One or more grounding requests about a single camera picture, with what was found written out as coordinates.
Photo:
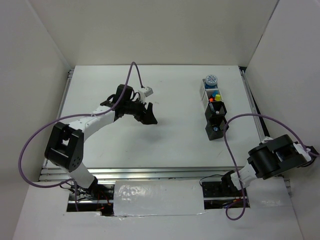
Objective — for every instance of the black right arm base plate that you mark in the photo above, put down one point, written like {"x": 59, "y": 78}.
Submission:
{"x": 215, "y": 189}

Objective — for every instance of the yellow highlighter marker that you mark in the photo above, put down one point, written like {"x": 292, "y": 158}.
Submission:
{"x": 217, "y": 97}

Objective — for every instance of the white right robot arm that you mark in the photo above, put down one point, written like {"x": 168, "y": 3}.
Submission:
{"x": 270, "y": 158}

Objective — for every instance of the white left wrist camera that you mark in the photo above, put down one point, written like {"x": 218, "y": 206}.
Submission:
{"x": 144, "y": 92}

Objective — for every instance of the far black mesh container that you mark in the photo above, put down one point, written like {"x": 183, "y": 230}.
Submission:
{"x": 218, "y": 106}

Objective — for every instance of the near black mesh container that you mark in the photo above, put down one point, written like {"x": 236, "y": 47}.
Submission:
{"x": 218, "y": 122}

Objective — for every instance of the near white mesh container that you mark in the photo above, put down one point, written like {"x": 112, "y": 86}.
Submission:
{"x": 205, "y": 102}

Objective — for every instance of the blue highlighter marker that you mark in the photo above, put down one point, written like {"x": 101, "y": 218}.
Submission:
{"x": 214, "y": 94}

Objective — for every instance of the far white mesh container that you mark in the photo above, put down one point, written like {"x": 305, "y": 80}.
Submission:
{"x": 206, "y": 92}

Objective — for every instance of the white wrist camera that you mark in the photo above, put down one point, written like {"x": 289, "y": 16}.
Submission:
{"x": 144, "y": 92}
{"x": 312, "y": 152}

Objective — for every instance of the black mesh container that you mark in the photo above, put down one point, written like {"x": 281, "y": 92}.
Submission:
{"x": 218, "y": 106}
{"x": 218, "y": 122}

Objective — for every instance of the white foil cover sheet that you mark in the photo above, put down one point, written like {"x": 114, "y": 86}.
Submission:
{"x": 158, "y": 198}

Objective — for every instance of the white mesh container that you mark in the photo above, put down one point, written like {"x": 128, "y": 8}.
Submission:
{"x": 205, "y": 102}
{"x": 206, "y": 92}

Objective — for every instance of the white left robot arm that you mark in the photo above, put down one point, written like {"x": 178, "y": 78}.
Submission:
{"x": 65, "y": 147}

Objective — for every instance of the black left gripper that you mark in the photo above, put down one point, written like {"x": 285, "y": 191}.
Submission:
{"x": 146, "y": 117}

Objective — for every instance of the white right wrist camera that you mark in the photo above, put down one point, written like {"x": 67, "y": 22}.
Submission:
{"x": 312, "y": 152}

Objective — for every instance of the blue ballpoint pen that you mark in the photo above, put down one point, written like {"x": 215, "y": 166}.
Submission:
{"x": 212, "y": 107}

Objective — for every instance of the blue cleaning gel jar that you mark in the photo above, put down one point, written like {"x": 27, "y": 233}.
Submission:
{"x": 211, "y": 82}

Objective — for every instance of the aluminium table edge rail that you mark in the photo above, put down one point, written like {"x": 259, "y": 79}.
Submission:
{"x": 157, "y": 173}

